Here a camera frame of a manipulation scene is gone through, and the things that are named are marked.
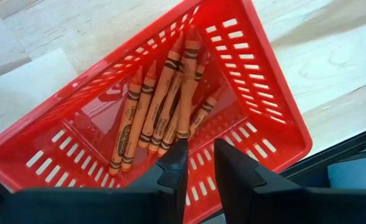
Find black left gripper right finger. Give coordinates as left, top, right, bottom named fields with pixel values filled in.
left=214, top=139, right=305, bottom=224

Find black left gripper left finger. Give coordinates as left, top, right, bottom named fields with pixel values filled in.
left=128, top=139, right=189, bottom=224

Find red plastic basket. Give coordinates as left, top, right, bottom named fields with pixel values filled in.
left=0, top=0, right=314, bottom=224

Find black aluminium table frame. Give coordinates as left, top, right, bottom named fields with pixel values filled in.
left=279, top=123, right=366, bottom=190

